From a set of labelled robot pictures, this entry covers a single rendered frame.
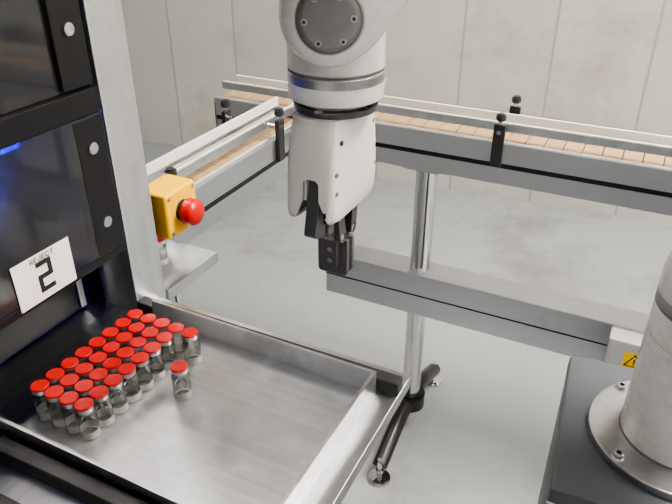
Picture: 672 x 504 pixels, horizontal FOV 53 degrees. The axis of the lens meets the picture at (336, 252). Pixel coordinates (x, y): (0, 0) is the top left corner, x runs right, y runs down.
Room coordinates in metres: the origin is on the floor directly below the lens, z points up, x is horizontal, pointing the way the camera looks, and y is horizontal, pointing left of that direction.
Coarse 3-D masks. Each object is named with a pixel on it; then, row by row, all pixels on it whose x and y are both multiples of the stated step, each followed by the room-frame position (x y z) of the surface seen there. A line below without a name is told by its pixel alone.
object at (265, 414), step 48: (240, 336) 0.71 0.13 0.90; (192, 384) 0.64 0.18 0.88; (240, 384) 0.64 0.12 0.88; (288, 384) 0.64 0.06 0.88; (336, 384) 0.64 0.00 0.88; (0, 432) 0.54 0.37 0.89; (48, 432) 0.56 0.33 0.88; (144, 432) 0.56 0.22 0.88; (192, 432) 0.56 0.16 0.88; (240, 432) 0.56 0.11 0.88; (288, 432) 0.56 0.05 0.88; (336, 432) 0.53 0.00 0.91; (144, 480) 0.49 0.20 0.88; (192, 480) 0.49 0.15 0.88; (240, 480) 0.49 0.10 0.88; (288, 480) 0.49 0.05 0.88
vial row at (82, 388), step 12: (156, 324) 0.70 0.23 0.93; (168, 324) 0.70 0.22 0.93; (144, 336) 0.67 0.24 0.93; (132, 348) 0.65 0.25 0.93; (108, 360) 0.63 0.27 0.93; (120, 360) 0.63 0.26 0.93; (96, 372) 0.60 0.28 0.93; (108, 372) 0.61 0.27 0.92; (84, 384) 0.58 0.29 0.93; (96, 384) 0.59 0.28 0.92; (60, 396) 0.56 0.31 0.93; (72, 396) 0.56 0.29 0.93; (84, 396) 0.57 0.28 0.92; (72, 408) 0.56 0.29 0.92; (72, 420) 0.55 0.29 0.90; (72, 432) 0.55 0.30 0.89
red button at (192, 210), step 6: (192, 198) 0.89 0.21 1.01; (186, 204) 0.88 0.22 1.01; (192, 204) 0.88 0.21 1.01; (198, 204) 0.88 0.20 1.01; (180, 210) 0.87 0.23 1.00; (186, 210) 0.87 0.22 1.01; (192, 210) 0.87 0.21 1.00; (198, 210) 0.88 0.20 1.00; (204, 210) 0.90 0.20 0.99; (180, 216) 0.87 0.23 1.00; (186, 216) 0.87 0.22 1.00; (192, 216) 0.87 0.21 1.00; (198, 216) 0.88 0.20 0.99; (186, 222) 0.87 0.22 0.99; (192, 222) 0.87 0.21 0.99; (198, 222) 0.88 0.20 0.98
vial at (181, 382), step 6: (186, 372) 0.61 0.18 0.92; (174, 378) 0.61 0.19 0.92; (180, 378) 0.61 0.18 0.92; (186, 378) 0.61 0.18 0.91; (174, 384) 0.61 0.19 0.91; (180, 384) 0.61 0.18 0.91; (186, 384) 0.61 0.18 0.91; (174, 390) 0.61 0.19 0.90; (180, 390) 0.61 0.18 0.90; (186, 390) 0.61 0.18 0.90; (174, 396) 0.61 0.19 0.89; (180, 396) 0.61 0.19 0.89; (186, 396) 0.61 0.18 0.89
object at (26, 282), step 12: (60, 240) 0.70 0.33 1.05; (48, 252) 0.68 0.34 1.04; (60, 252) 0.70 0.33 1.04; (24, 264) 0.65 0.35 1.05; (60, 264) 0.69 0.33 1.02; (72, 264) 0.71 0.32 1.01; (12, 276) 0.63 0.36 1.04; (24, 276) 0.65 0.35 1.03; (36, 276) 0.66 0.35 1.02; (48, 276) 0.67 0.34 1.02; (60, 276) 0.69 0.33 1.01; (72, 276) 0.70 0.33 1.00; (24, 288) 0.64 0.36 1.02; (36, 288) 0.66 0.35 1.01; (60, 288) 0.69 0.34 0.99; (24, 300) 0.64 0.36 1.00; (36, 300) 0.65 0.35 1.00; (24, 312) 0.64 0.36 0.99
